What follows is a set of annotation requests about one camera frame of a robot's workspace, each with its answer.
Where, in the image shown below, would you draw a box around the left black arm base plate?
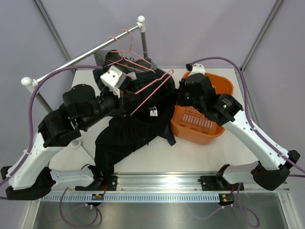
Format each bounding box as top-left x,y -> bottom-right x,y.
75,176 -> 118,191

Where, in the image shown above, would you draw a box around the grey shorts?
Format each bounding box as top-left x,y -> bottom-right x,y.
93,50 -> 158,73

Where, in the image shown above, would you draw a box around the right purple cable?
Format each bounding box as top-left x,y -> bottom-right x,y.
192,56 -> 305,178

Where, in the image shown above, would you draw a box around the pink hanger of navy shorts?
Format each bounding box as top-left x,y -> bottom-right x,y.
108,36 -> 155,73

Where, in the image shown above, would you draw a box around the pink hanger of grey shorts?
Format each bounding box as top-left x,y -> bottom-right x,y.
121,29 -> 151,65

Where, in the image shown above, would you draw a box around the orange plastic basket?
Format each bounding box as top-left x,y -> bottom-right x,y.
171,73 -> 234,146

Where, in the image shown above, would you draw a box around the silver clothes rack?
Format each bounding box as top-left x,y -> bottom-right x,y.
20,15 -> 149,172

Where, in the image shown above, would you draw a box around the purple cable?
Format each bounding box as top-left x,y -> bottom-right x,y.
0,65 -> 104,200
192,56 -> 305,178

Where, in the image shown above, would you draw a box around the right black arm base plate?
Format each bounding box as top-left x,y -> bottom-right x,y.
198,175 -> 230,191

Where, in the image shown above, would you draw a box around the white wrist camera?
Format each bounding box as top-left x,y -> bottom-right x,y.
185,63 -> 206,76
100,65 -> 126,98

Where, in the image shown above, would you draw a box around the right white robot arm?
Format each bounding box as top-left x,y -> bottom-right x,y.
177,73 -> 300,191

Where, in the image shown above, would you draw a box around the black shorts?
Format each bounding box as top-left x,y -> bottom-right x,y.
94,78 -> 177,184

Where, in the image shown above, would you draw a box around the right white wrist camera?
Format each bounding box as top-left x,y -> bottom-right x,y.
185,63 -> 206,76

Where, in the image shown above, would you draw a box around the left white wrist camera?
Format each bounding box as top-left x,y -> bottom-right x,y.
100,65 -> 126,98

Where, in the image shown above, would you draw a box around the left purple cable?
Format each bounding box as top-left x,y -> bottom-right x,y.
0,65 -> 104,200

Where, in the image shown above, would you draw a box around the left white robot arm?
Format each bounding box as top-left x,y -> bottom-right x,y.
0,84 -> 122,200

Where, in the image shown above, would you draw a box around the white slotted cable duct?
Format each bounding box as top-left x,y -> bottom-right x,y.
41,192 -> 220,203

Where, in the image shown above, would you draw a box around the pink hanger of black shorts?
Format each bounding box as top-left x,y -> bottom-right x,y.
130,69 -> 174,116

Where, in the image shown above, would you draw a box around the dark navy shorts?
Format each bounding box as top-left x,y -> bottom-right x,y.
91,66 -> 178,146

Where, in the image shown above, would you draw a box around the aluminium mounting rail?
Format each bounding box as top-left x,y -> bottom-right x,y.
30,172 -> 290,193

